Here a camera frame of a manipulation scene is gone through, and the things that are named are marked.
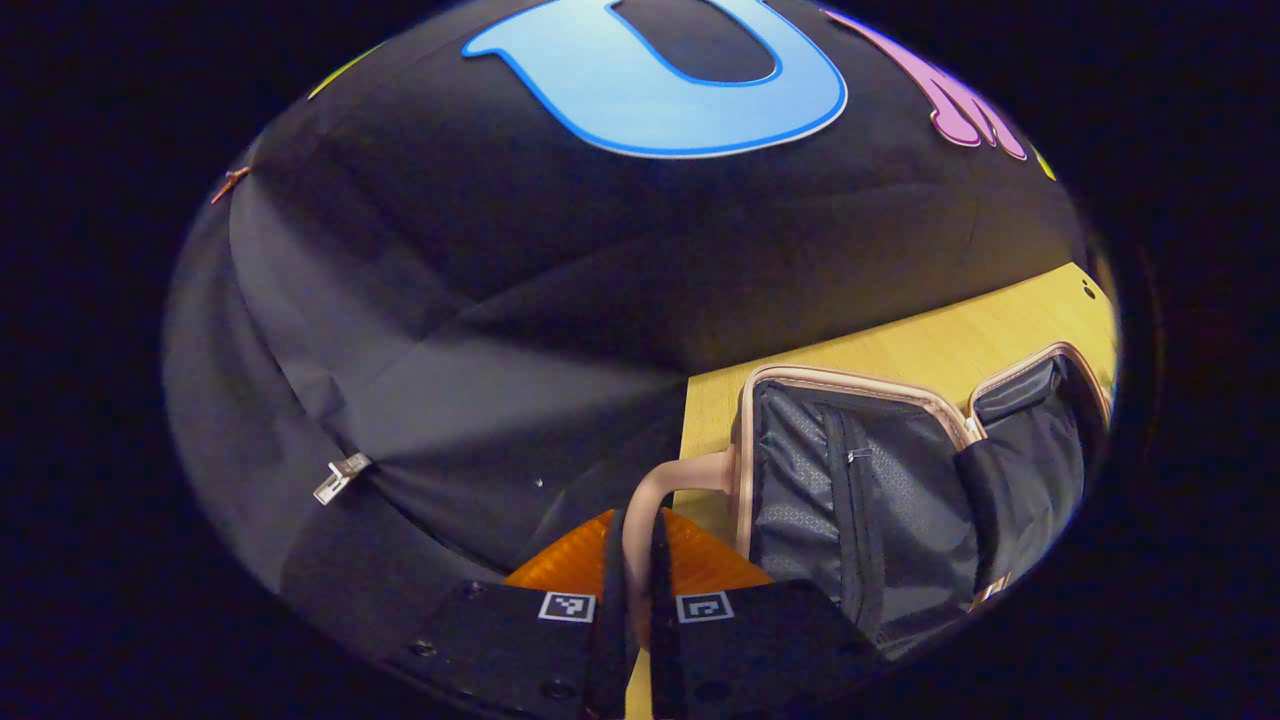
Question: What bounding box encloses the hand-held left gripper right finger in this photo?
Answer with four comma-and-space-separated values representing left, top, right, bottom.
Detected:
648, 506, 883, 720

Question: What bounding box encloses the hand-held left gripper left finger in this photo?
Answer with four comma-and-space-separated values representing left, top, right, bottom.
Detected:
398, 508, 643, 720

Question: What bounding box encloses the beige pink suitcase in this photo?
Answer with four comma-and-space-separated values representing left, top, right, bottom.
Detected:
622, 342, 1114, 663

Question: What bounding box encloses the silver cloth clip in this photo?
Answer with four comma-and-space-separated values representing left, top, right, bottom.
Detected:
312, 452, 374, 506

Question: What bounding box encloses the black backdrop cloth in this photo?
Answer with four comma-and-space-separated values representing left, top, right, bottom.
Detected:
163, 0, 1096, 641

